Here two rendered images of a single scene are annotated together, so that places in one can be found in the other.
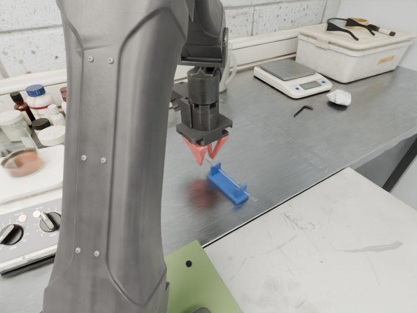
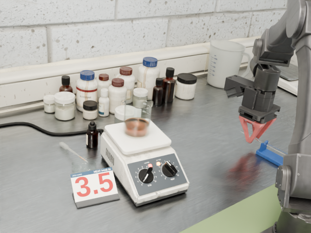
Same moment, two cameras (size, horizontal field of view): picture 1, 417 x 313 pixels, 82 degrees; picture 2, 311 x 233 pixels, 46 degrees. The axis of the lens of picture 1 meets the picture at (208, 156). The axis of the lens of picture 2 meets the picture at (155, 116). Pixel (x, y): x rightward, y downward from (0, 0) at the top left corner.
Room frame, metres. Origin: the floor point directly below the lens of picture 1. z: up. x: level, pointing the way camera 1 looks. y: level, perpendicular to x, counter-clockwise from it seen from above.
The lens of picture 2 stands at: (-0.41, 0.38, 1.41)
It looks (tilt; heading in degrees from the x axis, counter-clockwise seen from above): 28 degrees down; 352
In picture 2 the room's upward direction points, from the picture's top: 6 degrees clockwise
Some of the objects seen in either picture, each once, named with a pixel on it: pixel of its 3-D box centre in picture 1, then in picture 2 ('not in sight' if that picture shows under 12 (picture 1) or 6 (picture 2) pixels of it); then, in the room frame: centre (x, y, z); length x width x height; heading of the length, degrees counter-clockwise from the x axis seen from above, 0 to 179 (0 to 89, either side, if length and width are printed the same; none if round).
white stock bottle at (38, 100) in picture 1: (43, 107); (87, 90); (0.60, 0.46, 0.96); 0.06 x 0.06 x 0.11
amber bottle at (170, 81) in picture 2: not in sight; (168, 84); (0.69, 0.21, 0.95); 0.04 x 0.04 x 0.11
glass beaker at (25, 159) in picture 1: (16, 152); (138, 118); (0.31, 0.33, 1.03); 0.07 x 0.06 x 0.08; 39
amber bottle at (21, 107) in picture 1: (23, 109); (65, 92); (0.60, 0.52, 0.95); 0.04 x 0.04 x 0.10
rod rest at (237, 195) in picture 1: (227, 181); (276, 154); (0.35, -0.04, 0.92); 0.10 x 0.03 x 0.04; 38
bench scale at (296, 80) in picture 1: (291, 76); (292, 77); (0.91, -0.32, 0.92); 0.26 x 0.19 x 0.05; 27
